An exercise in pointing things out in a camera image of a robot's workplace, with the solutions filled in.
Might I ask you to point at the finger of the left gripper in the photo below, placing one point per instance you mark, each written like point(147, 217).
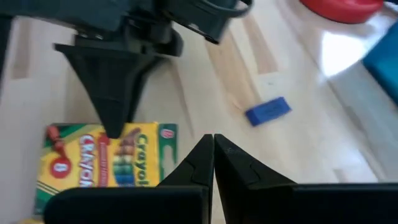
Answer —
point(109, 87)

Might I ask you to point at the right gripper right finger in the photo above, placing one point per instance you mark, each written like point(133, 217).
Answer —
point(264, 202)

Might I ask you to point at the blue plastic bin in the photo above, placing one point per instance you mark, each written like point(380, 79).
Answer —
point(385, 62)

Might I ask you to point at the yellow green crayon box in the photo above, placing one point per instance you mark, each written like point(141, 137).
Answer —
point(77, 165)

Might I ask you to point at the purple rectangular eraser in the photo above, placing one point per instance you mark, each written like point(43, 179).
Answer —
point(267, 111)

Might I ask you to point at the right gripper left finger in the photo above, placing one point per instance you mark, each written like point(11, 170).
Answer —
point(186, 202)

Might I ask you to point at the red desk lamp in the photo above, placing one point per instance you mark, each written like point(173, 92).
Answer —
point(342, 11)

